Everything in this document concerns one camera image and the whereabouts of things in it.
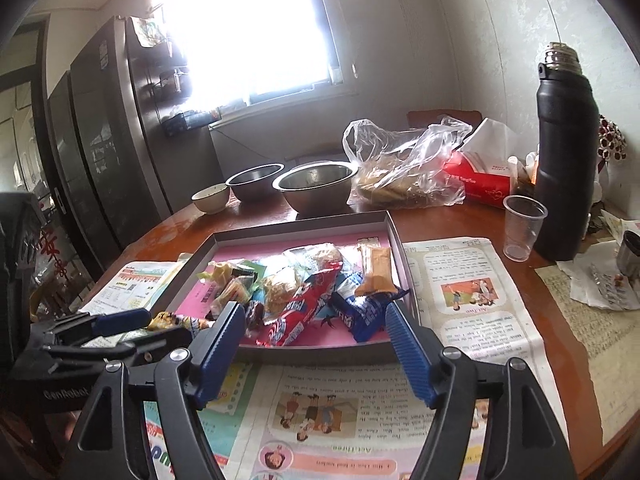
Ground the green-wrapped yellow cake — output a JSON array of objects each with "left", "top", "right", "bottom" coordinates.
[{"left": 196, "top": 260, "right": 266, "bottom": 294}]

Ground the Snickers bar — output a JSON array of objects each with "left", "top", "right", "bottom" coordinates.
[{"left": 245, "top": 300, "right": 265, "bottom": 333}]

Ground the red candy stick packet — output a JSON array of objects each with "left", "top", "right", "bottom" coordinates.
[{"left": 256, "top": 261, "right": 343, "bottom": 348}]

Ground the blue Oreo packet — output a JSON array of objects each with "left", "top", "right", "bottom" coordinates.
[{"left": 329, "top": 272, "right": 409, "bottom": 342}]

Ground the orange wafer packet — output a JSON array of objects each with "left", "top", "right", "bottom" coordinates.
[{"left": 355, "top": 245, "right": 397, "bottom": 296}]

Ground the yellow snack bar packet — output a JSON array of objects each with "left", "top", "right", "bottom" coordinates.
[{"left": 146, "top": 311, "right": 214, "bottom": 335}]

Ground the clear-wrapped flaky pastry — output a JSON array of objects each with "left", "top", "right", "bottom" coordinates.
[{"left": 207, "top": 276, "right": 253, "bottom": 320}]

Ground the handwritten paper sheet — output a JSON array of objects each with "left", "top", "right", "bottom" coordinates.
[{"left": 536, "top": 266, "right": 640, "bottom": 444}]

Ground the small white ceramic bowl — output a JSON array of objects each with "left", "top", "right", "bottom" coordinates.
[{"left": 191, "top": 183, "right": 230, "bottom": 214}]

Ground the large newspaper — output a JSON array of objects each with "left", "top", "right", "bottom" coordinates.
[{"left": 85, "top": 237, "right": 562, "bottom": 479}]

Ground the dark refrigerator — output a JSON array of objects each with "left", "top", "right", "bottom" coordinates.
[{"left": 48, "top": 16, "right": 222, "bottom": 275}]

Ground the crumpled white tissue paper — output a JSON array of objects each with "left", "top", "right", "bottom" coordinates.
[{"left": 556, "top": 240, "right": 639, "bottom": 312}]

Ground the grey box with pink book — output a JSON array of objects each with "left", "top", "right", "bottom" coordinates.
[{"left": 152, "top": 211, "right": 413, "bottom": 366}]

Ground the dark steel bowl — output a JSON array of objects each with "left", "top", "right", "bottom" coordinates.
[{"left": 226, "top": 162, "right": 284, "bottom": 203}]

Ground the small steel cup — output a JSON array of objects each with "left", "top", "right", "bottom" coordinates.
[{"left": 616, "top": 230, "right": 640, "bottom": 280}]

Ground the clear plastic cup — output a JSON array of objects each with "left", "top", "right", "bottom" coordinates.
[{"left": 503, "top": 195, "right": 548, "bottom": 262}]

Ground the large steel bowl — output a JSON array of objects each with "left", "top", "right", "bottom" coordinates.
[{"left": 272, "top": 160, "right": 358, "bottom": 217}]

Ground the red tissue box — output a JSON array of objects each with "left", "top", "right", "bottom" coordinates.
[{"left": 444, "top": 118, "right": 518, "bottom": 208}]

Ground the plastic bag with bread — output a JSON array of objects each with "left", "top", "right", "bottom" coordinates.
[{"left": 343, "top": 116, "right": 472, "bottom": 209}]

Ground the red white flower decoration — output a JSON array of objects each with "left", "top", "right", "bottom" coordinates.
[{"left": 597, "top": 115, "right": 627, "bottom": 162}]

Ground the window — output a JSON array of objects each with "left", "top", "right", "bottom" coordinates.
[{"left": 150, "top": 0, "right": 350, "bottom": 114}]

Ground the black thermos flask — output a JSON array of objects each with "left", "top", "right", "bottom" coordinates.
[{"left": 535, "top": 42, "right": 600, "bottom": 261}]

